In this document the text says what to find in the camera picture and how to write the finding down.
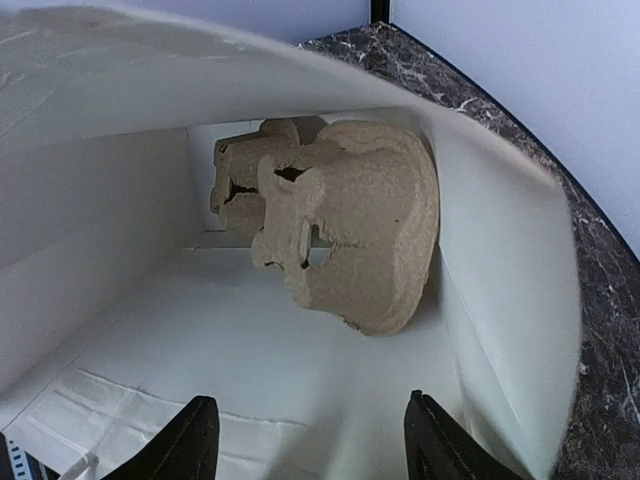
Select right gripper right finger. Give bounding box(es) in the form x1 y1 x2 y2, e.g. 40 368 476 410
404 390 518 480

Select left black frame post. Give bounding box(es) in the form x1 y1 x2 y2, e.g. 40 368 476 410
370 0 391 24

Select brown pulp cup carrier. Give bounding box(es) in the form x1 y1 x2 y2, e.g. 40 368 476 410
210 119 439 336

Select brown paper bag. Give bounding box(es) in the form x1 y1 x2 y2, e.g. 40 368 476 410
1 1 581 479

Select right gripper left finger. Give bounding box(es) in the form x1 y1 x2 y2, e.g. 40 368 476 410
117 396 220 480

